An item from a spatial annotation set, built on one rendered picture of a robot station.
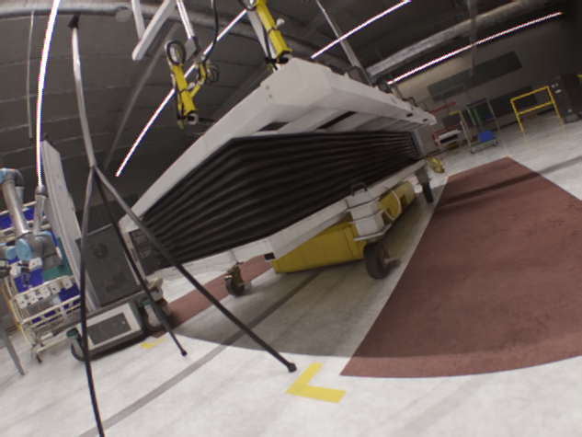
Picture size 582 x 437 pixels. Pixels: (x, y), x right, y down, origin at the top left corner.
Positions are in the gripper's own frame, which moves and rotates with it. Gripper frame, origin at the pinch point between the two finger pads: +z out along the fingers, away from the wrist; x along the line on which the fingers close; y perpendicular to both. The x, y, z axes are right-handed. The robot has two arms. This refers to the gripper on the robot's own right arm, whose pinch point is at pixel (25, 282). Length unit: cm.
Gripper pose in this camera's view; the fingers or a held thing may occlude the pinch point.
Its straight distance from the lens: 294.5
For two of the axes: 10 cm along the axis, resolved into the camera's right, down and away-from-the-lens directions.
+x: -4.8, 2.7, 8.4
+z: 0.9, 9.6, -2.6
